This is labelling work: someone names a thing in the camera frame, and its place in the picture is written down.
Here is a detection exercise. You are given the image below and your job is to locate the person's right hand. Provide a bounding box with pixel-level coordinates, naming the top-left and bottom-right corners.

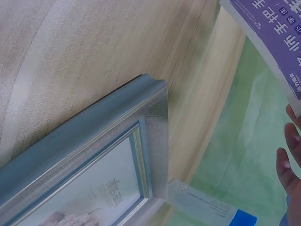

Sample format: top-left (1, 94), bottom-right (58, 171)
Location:
top-left (276, 104), bottom-right (301, 226)

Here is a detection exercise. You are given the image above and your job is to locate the purple and white book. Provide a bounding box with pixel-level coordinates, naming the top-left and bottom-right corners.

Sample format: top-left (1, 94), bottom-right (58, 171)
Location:
top-left (219, 0), bottom-right (301, 118)

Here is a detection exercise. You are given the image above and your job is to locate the blue-grey picture frame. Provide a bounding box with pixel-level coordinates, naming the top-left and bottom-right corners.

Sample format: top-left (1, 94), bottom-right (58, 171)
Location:
top-left (0, 73), bottom-right (169, 226)

